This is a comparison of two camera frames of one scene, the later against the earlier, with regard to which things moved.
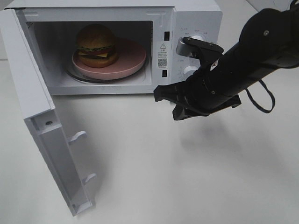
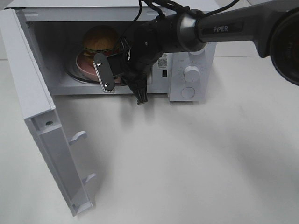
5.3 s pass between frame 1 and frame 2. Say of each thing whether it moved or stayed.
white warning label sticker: stayed
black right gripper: moved
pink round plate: moved
